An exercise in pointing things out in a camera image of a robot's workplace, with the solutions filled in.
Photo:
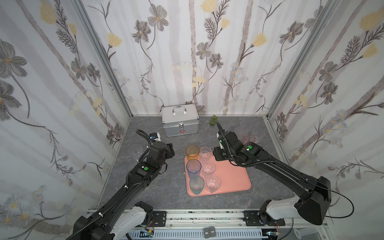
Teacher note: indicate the clear faceted cup front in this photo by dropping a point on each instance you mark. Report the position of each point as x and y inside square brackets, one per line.
[213, 183]

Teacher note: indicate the blue plastic cup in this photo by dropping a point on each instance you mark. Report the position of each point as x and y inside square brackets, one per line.
[193, 168]

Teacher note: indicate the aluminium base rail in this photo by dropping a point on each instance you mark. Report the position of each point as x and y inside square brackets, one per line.
[220, 225]

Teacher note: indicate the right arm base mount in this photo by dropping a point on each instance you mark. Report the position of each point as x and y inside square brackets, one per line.
[255, 219]

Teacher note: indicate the pink plastic cup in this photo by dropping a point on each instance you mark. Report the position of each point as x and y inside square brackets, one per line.
[249, 137]

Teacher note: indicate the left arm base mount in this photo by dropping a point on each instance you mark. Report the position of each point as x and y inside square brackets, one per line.
[156, 219]

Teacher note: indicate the clear cup right back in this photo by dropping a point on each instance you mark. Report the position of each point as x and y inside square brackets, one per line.
[258, 134]

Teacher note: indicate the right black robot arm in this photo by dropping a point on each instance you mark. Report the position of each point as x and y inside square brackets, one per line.
[313, 196]

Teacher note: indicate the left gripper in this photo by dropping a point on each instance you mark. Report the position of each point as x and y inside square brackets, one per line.
[167, 150]

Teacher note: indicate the amber plastic cup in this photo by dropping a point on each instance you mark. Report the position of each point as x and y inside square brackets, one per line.
[192, 152]

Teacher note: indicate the clear cup far left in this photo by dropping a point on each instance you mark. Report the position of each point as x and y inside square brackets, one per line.
[135, 152]

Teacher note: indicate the clear faceted cup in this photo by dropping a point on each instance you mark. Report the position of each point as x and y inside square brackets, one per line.
[208, 168]
[213, 183]
[205, 154]

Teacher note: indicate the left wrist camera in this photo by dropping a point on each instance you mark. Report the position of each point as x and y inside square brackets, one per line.
[155, 137]

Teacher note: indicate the silver first aid case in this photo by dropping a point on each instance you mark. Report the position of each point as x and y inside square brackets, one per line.
[180, 120]

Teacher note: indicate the frosted dimpled cup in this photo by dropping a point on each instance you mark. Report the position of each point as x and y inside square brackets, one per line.
[241, 131]

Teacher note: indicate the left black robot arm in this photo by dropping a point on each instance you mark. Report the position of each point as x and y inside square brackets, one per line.
[111, 222]

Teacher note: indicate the teal plastic cup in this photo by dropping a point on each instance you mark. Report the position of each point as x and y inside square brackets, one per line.
[196, 185]

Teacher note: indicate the clear faceted cup by case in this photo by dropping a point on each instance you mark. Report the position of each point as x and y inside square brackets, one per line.
[208, 168]

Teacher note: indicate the pink plastic tray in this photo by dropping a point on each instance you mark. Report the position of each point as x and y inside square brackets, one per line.
[232, 179]

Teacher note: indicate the small green object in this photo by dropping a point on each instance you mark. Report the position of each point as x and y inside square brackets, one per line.
[213, 120]

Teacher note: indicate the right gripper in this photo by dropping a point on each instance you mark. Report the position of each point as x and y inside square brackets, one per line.
[223, 141]

